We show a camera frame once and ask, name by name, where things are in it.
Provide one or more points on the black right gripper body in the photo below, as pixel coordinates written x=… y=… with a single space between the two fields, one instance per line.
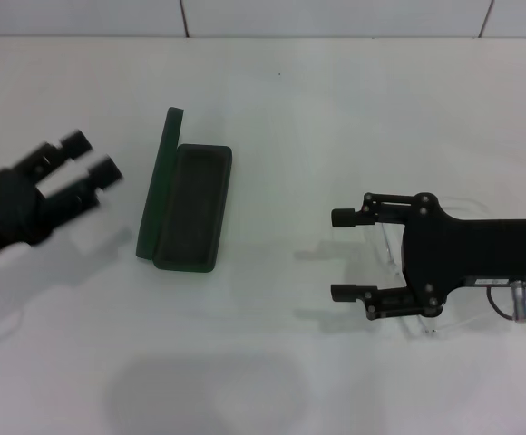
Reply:
x=471 y=251

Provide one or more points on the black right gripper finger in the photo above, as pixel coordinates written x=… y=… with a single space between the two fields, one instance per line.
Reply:
x=347 y=292
x=345 y=218

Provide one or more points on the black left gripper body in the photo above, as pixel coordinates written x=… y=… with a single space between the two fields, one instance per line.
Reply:
x=9 y=208

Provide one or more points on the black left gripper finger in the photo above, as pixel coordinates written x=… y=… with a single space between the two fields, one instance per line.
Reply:
x=75 y=144
x=105 y=170

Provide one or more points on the clear white glasses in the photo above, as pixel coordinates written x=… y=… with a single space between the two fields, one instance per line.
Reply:
x=389 y=247

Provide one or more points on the green glasses case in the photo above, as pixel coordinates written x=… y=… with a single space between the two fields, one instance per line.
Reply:
x=190 y=204

